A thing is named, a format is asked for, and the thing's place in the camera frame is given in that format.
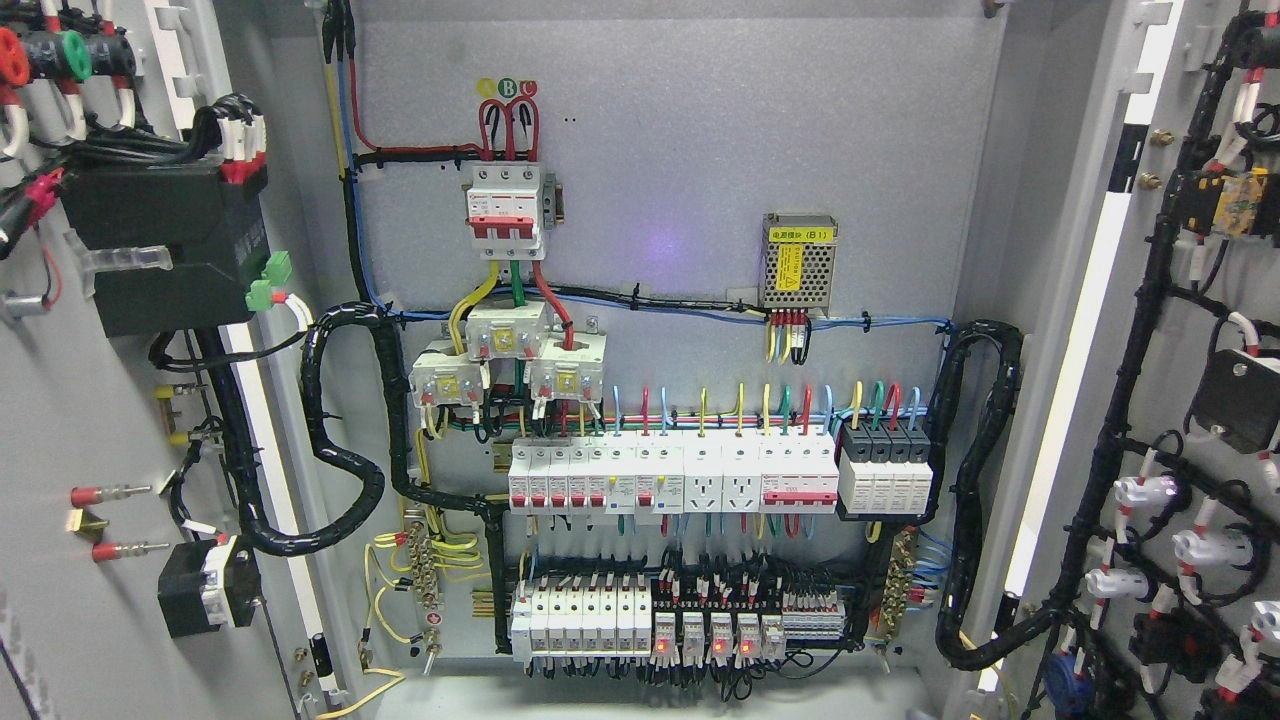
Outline white rotary selector switch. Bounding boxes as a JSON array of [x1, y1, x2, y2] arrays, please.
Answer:
[[157, 536, 261, 638]]

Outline lower relay terminal row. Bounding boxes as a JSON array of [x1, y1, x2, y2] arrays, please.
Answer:
[[509, 551, 849, 676]]

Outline black digital power meter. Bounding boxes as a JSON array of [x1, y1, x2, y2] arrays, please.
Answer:
[[61, 159, 270, 338]]

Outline grey cabinet door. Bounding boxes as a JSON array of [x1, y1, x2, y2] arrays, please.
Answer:
[[936, 1, 1277, 719], [3, 1, 353, 719]]

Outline black cable conduit right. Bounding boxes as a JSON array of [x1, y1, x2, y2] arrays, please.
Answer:
[[934, 318, 1061, 673]]

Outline black cable conduit left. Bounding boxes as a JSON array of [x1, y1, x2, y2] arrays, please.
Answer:
[[189, 300, 511, 656]]

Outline perforated metal power supply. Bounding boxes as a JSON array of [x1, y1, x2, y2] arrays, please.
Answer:
[[758, 213, 838, 313]]

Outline black surge protector block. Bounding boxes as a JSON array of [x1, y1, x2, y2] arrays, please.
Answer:
[[837, 421, 937, 525]]

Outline red white main breaker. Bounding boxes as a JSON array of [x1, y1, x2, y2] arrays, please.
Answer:
[[465, 161, 556, 263]]

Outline black cable conduit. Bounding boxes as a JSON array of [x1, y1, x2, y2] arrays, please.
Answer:
[[189, 300, 511, 656], [934, 318, 1061, 673]]

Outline white current transformers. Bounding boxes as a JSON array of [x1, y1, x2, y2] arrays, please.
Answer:
[[411, 299, 605, 410]]

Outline white socket breaker row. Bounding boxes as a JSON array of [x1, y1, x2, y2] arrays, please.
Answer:
[[508, 428, 838, 525]]

